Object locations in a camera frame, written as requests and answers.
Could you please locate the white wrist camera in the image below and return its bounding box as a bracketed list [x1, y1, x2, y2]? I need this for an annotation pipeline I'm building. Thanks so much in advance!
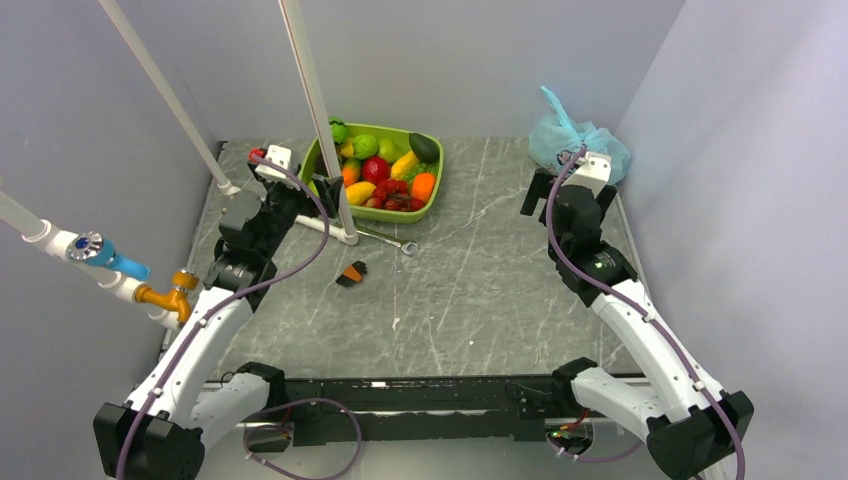
[248, 145, 298, 185]
[563, 151, 612, 199]

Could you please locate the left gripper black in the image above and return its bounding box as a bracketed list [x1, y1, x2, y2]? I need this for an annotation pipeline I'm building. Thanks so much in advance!
[260, 164, 343, 258]

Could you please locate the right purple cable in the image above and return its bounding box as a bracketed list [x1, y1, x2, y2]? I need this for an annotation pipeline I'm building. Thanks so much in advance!
[544, 145, 747, 480]

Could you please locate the blue handled pipe valve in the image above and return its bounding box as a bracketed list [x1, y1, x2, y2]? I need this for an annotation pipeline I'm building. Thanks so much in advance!
[67, 231, 150, 281]

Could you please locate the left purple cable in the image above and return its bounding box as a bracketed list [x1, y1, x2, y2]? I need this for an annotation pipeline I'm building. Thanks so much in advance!
[113, 153, 364, 480]

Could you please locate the orange green fake fruit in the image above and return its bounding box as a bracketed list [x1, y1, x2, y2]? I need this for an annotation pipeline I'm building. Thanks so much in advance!
[341, 158, 362, 187]

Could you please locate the orange brass faucet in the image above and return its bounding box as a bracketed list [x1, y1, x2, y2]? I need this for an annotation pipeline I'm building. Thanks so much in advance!
[134, 269, 199, 325]

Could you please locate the silver wrench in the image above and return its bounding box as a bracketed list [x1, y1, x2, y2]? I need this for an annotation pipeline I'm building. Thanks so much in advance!
[356, 225, 420, 257]

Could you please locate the orange fake carrot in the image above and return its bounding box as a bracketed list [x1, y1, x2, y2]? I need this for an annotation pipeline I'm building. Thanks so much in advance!
[409, 172, 437, 204]

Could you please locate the fake avocado dark green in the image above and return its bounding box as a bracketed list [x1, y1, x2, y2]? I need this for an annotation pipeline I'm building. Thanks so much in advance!
[408, 132, 442, 164]

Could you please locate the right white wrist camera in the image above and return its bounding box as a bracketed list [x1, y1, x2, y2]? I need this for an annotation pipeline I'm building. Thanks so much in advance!
[563, 151, 612, 199]

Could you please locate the black orange small brush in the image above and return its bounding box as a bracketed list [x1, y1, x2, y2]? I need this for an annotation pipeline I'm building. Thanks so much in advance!
[335, 261, 368, 288]

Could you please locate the red fake strawberry bunch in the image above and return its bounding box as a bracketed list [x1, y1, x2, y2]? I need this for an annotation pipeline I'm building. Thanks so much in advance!
[364, 178, 425, 212]

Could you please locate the red fake apple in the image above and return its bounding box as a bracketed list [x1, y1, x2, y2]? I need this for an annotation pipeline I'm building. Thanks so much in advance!
[362, 156, 391, 185]

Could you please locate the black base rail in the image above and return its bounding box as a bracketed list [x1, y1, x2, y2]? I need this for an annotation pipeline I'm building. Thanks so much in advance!
[205, 374, 651, 446]

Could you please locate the light blue plastic bag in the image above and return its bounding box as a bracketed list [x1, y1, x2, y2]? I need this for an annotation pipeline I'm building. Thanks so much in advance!
[528, 86, 632, 185]

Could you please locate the yellow fake mango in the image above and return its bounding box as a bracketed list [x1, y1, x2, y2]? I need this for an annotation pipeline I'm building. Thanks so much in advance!
[345, 181, 376, 206]

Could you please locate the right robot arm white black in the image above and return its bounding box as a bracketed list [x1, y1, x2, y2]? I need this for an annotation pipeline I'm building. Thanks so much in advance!
[520, 168, 754, 479]

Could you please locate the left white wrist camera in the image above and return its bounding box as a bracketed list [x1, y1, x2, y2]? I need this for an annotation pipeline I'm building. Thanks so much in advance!
[248, 145, 298, 185]

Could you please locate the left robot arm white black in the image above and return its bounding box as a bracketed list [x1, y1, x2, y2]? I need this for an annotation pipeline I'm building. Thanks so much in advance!
[93, 177, 342, 479]

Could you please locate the white pvc pipe frame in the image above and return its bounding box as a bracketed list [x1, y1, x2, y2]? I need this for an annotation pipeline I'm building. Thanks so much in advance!
[1, 1, 340, 329]

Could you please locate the green bumpy fake fruit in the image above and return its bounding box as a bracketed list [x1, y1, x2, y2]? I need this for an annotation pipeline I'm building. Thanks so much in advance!
[352, 134, 379, 160]

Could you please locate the yellow fake corn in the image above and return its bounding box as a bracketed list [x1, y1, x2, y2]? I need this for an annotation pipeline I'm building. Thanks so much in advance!
[390, 150, 420, 180]

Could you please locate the purple cable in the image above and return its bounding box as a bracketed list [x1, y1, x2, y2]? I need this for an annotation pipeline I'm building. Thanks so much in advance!
[113, 153, 364, 480]
[544, 145, 747, 480]

